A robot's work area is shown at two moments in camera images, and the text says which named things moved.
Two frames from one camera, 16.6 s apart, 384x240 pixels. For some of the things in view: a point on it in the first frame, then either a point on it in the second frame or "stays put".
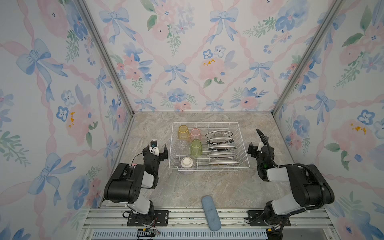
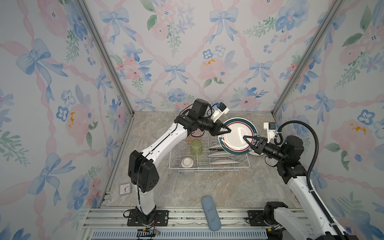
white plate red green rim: (220, 141) -> (233, 142)
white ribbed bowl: (186, 168) stays put
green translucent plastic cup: (196, 147) stays put
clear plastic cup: (182, 145) stays put
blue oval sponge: (211, 215) stays put
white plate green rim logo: (222, 154) stays put
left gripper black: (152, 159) -> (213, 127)
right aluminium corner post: (331, 14) stays put
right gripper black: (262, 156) -> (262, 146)
